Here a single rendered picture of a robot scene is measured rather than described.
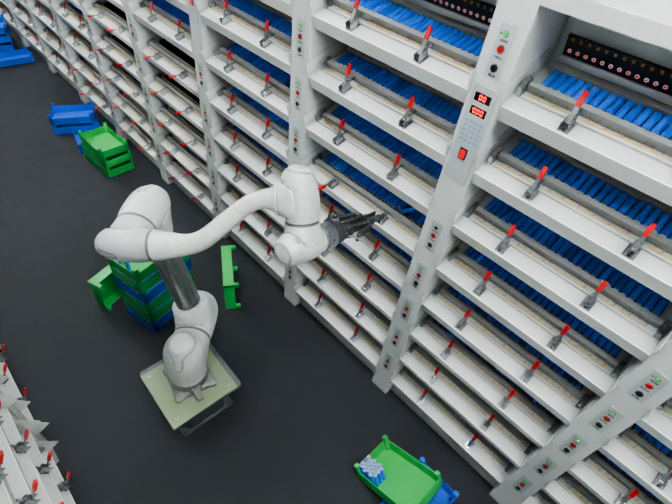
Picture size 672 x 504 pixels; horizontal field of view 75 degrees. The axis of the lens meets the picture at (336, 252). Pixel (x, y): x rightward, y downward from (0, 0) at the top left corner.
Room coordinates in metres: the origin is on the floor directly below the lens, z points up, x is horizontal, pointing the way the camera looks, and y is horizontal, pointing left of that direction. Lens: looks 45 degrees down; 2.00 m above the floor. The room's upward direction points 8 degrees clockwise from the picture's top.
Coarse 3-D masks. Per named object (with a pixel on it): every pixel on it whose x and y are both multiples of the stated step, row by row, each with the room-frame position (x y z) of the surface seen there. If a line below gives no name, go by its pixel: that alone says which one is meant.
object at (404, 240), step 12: (312, 156) 1.54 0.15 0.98; (324, 156) 1.57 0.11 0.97; (312, 168) 1.51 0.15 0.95; (324, 180) 1.44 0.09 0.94; (336, 192) 1.38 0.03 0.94; (348, 192) 1.38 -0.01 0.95; (348, 204) 1.33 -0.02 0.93; (360, 204) 1.32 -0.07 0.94; (384, 228) 1.21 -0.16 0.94; (396, 228) 1.21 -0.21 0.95; (408, 228) 1.21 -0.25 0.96; (396, 240) 1.17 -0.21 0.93; (408, 240) 1.16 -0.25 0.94; (408, 252) 1.14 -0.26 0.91
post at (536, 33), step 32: (512, 0) 1.09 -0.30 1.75; (544, 32) 1.12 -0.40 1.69; (480, 64) 1.10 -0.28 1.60; (512, 64) 1.05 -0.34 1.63; (448, 192) 1.08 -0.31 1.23; (448, 224) 1.06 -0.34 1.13; (416, 256) 1.10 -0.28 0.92; (416, 320) 1.06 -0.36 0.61; (384, 352) 1.10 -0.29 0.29; (384, 384) 1.06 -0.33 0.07
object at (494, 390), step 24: (432, 336) 1.04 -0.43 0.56; (456, 336) 1.03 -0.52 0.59; (456, 360) 0.94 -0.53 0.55; (480, 360) 0.93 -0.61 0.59; (480, 384) 0.86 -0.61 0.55; (504, 384) 0.85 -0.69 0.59; (504, 408) 0.78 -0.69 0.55; (528, 408) 0.78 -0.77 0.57; (528, 432) 0.70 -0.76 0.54; (552, 432) 0.69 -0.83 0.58
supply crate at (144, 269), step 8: (112, 264) 1.27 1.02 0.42; (120, 264) 1.29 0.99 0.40; (136, 264) 1.30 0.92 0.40; (144, 264) 1.31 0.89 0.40; (152, 264) 1.28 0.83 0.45; (128, 272) 1.22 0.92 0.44; (136, 272) 1.21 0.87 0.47; (144, 272) 1.24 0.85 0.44; (152, 272) 1.27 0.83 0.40; (136, 280) 1.20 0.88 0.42
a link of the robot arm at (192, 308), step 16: (144, 192) 1.09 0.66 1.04; (160, 192) 1.13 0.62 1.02; (128, 208) 1.01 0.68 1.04; (144, 208) 1.02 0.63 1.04; (160, 208) 1.06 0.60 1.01; (160, 224) 1.02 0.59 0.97; (160, 272) 1.03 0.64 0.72; (176, 272) 1.04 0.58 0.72; (176, 288) 1.03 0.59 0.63; (192, 288) 1.07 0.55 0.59; (176, 304) 1.03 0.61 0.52; (192, 304) 1.04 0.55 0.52; (208, 304) 1.09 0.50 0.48; (176, 320) 1.01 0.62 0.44; (192, 320) 1.01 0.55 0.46; (208, 320) 1.04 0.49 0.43; (208, 336) 0.99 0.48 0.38
